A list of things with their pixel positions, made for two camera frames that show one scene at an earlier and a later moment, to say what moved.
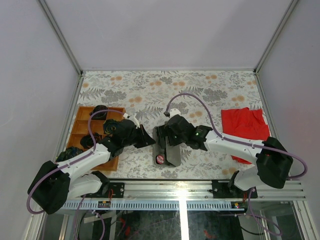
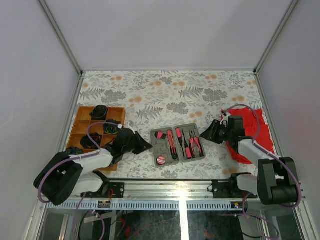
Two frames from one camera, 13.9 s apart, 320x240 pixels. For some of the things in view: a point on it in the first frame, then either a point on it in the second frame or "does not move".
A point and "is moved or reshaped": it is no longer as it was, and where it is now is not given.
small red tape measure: [160, 159] does not move
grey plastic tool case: [172, 153] is moved or reshaped
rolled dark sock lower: [87, 142] does not move
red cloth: [246, 123] does not move
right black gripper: [165, 130] to [209, 134]
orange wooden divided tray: [83, 125] does not move
